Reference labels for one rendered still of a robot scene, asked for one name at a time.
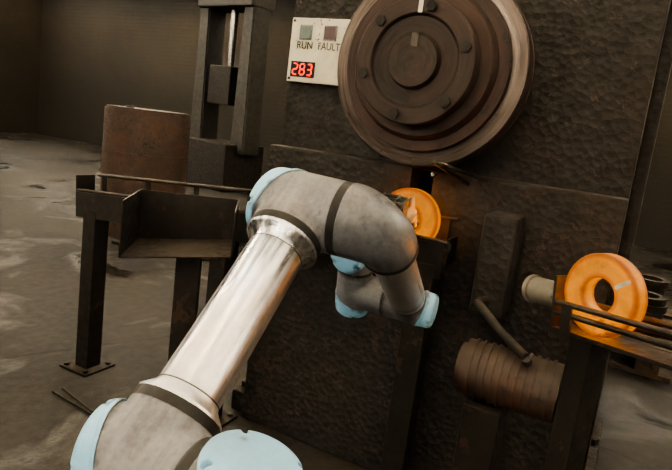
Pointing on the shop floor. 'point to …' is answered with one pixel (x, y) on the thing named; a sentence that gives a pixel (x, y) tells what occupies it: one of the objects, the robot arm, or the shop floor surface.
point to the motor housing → (499, 398)
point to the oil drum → (144, 150)
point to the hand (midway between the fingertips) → (410, 211)
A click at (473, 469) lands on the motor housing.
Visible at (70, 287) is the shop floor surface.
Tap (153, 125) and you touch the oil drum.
